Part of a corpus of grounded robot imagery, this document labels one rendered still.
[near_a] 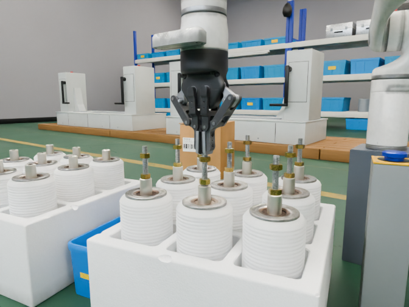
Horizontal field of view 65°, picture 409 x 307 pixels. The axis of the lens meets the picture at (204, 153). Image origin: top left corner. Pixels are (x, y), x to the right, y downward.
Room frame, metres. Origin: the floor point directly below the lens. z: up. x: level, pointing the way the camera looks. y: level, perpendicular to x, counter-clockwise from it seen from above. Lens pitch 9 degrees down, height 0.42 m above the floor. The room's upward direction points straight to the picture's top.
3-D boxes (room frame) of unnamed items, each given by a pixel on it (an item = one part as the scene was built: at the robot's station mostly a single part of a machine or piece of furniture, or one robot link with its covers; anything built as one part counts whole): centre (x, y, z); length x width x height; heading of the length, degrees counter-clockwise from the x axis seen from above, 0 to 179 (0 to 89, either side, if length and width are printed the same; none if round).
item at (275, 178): (0.47, -0.11, 0.30); 0.01 x 0.01 x 0.08
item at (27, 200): (0.69, 0.39, 0.16); 0.10 x 0.10 x 0.18
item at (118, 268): (0.62, -0.05, 0.09); 0.39 x 0.39 x 0.18; 65
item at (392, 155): (0.57, -0.34, 0.32); 0.04 x 0.04 x 0.02
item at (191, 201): (0.52, 0.00, 0.25); 0.08 x 0.08 x 0.01
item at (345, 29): (4.99, -2.07, 1.42); 0.42 x 0.37 x 0.20; 141
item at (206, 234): (0.52, 0.00, 0.16); 0.10 x 0.10 x 0.18
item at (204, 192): (0.52, 0.00, 0.26); 0.02 x 0.02 x 0.03
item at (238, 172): (0.73, -0.10, 0.25); 0.08 x 0.08 x 0.01
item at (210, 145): (0.50, -0.01, 0.37); 0.03 x 0.01 x 0.05; 53
